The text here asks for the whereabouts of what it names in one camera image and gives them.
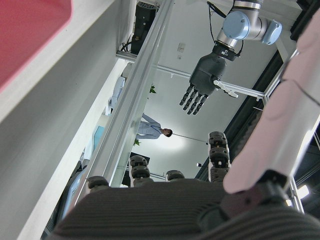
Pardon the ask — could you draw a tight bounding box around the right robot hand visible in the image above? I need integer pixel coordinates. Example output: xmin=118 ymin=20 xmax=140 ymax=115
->
xmin=41 ymin=13 xmax=320 ymax=240

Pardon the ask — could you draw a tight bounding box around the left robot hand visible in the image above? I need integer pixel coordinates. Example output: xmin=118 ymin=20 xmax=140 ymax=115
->
xmin=179 ymin=51 xmax=240 ymax=116

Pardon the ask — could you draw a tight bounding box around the pink plastic box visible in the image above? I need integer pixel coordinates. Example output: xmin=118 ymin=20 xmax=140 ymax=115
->
xmin=0 ymin=0 xmax=73 ymax=92

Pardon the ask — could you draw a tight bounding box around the person in blue shirt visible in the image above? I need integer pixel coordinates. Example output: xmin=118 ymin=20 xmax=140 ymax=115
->
xmin=136 ymin=112 xmax=174 ymax=140

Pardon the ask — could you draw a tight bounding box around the aluminium cell frame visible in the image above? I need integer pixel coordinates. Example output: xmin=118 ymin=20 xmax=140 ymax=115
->
xmin=219 ymin=37 xmax=301 ymax=106

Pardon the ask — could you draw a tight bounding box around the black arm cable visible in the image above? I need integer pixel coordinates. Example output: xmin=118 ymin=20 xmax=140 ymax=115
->
xmin=206 ymin=0 xmax=227 ymax=45

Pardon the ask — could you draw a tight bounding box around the aluminium conveyor rail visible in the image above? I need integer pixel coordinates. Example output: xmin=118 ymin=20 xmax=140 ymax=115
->
xmin=83 ymin=0 xmax=175 ymax=182

